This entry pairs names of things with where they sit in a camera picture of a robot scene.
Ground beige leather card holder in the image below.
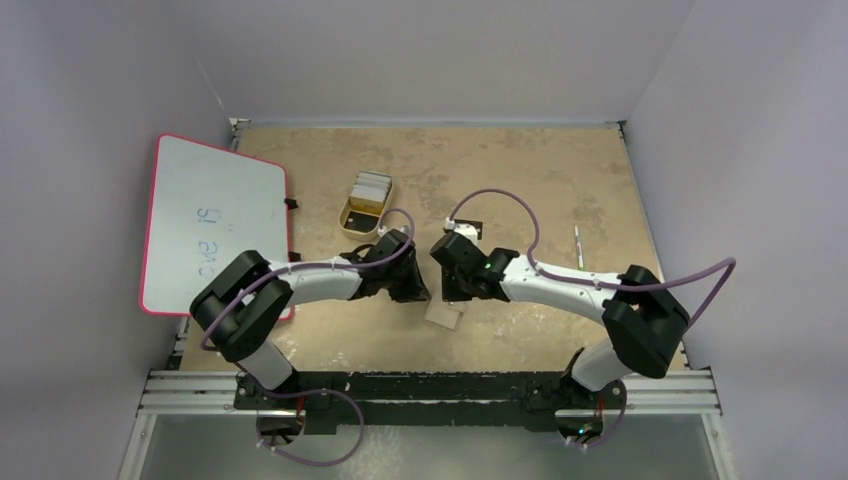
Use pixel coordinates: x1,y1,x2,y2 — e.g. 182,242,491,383
424,299,466,330

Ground white board with pink frame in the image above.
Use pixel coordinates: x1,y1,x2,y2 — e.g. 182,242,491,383
139,134,290,316

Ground aluminium frame rail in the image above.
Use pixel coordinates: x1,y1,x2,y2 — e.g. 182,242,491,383
137,370,722,415

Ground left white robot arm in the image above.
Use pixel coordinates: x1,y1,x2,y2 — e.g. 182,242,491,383
189,229,431,409

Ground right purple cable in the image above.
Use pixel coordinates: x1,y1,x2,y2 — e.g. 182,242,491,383
445,188,738,452

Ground white green pen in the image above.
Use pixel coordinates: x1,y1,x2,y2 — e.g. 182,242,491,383
573,224,586,271

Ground stack of cards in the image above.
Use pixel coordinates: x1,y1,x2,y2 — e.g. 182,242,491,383
348,171,393,216

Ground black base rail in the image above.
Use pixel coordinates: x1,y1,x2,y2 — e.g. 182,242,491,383
234,349,630,438

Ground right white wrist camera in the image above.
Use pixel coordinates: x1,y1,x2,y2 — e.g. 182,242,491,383
443,218,482,245

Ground beige plastic tray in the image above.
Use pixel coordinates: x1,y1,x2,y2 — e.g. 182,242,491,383
338,186,395,242

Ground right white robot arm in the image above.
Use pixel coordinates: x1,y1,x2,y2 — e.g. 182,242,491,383
430,232,690,407

